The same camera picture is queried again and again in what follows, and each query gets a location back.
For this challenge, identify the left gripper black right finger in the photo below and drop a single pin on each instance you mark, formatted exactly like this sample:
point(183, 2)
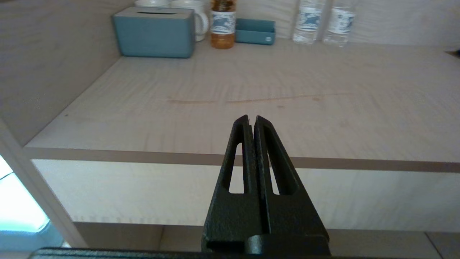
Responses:
point(291, 216)

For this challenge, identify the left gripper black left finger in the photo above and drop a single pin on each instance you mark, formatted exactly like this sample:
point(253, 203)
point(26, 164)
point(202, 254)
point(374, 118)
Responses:
point(233, 216)

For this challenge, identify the black socket panel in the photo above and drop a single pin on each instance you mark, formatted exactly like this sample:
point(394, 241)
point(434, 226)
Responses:
point(455, 54)

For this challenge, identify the light wood cabinet front panel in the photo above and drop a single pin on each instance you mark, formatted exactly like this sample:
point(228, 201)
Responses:
point(143, 194)

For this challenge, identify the small teal tray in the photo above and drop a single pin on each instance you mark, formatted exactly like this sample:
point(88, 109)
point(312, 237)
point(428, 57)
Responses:
point(255, 35)

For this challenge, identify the amber tea bottle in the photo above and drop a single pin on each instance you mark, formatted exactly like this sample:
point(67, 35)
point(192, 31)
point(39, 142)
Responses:
point(222, 27)

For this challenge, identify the clear water bottle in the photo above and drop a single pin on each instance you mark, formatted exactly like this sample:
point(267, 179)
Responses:
point(339, 23)
point(307, 21)

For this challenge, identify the blue-grey tissue box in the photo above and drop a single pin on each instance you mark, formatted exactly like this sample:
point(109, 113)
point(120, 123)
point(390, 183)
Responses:
point(155, 34)

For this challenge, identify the white cup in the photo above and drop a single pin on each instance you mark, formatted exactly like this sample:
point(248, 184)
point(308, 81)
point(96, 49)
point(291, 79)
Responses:
point(151, 3)

